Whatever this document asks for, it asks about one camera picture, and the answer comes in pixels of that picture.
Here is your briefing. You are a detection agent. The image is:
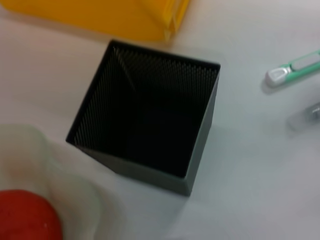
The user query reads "mint green utility knife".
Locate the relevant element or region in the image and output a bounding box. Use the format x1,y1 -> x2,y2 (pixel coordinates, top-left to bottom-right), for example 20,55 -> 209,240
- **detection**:
264,49 -> 320,87

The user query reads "red-orange orange fruit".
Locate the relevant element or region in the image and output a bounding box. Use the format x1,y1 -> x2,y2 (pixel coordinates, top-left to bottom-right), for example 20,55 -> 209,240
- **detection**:
0,189 -> 63,240

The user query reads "black mesh pen holder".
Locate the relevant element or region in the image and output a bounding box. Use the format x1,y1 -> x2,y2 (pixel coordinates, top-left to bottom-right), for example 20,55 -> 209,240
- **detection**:
65,39 -> 222,197

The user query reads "pale green glass fruit plate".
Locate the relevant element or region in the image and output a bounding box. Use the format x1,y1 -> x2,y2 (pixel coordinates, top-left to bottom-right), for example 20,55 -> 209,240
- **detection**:
0,123 -> 121,240

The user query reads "grey pen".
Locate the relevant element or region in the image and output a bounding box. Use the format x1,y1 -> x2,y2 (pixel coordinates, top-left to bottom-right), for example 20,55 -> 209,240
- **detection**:
287,102 -> 320,131

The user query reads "yellow plastic storage bin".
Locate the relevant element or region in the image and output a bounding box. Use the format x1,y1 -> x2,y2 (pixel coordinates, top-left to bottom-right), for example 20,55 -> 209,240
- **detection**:
0,0 -> 191,42

